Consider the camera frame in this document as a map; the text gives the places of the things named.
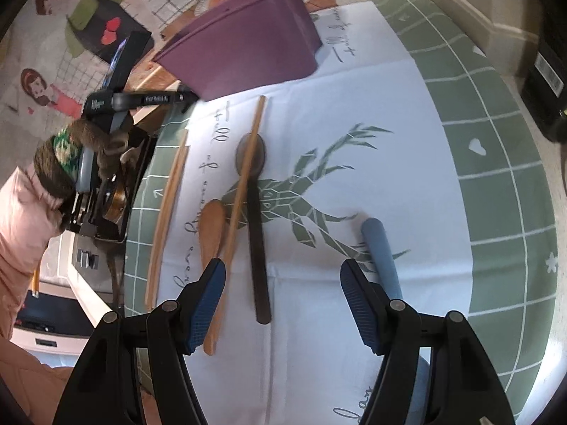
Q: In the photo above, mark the black box with barcode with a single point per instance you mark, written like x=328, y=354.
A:
x=544, y=93

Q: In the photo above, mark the light blue plastic spoon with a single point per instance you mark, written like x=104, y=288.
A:
x=375, y=238

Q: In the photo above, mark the purple utensil holder box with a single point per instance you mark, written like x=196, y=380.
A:
x=243, y=44

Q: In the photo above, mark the left gloved hand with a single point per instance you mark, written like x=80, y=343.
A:
x=57, y=160

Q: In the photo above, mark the wooden spoon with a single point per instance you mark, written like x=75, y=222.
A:
x=211, y=231

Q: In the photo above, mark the dark spoon black handle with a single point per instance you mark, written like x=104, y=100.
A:
x=256, y=244

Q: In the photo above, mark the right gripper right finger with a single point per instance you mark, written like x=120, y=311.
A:
x=368, y=303

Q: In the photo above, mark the green white table mat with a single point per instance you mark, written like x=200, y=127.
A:
x=408, y=122

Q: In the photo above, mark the cartoon wall sticker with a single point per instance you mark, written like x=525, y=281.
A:
x=57, y=51

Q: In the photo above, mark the gas stove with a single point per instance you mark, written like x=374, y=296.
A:
x=102, y=208

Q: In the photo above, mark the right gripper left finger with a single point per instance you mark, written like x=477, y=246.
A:
x=199, y=302

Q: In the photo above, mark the wooden chopstick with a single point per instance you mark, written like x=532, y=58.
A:
x=154, y=271
x=214, y=330
x=169, y=193

